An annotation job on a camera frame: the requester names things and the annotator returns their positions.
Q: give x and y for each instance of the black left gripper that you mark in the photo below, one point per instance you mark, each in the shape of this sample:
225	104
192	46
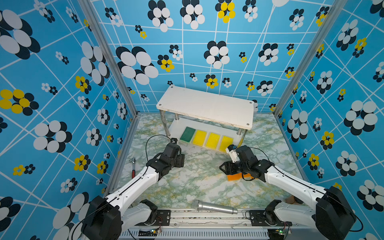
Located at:
181	159

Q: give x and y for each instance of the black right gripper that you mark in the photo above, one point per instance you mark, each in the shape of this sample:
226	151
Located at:
228	166

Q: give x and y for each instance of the orange sponge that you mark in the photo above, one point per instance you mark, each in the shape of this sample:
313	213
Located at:
234	177

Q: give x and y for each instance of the green sponge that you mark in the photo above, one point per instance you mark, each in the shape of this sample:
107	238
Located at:
187	135

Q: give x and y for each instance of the yellow sponge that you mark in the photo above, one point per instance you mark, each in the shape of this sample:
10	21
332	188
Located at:
199	138
225	142
212	141

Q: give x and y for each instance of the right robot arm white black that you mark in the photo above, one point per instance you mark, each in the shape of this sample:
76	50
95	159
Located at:
326	210

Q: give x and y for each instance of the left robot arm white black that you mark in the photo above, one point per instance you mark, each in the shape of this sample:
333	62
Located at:
108	217

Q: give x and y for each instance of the white two-tier shelf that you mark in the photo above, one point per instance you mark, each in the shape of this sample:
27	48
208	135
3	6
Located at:
213	113

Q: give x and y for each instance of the silver microphone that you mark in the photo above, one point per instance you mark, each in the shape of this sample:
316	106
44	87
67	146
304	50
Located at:
205	206

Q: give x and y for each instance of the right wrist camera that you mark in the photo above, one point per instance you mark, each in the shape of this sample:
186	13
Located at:
231	150

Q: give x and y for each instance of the red handled ratchet wrench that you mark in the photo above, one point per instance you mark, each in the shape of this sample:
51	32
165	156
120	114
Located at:
133	172

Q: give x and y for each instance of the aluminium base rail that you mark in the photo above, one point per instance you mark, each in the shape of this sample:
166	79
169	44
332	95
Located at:
188	224

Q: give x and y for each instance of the aluminium frame post left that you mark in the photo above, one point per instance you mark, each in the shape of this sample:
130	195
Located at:
107	52

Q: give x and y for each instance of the aluminium frame post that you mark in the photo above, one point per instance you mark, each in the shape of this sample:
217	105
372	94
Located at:
107	52
323	31

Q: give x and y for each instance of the aluminium frame post right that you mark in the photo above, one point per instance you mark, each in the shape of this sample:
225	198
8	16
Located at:
323	31

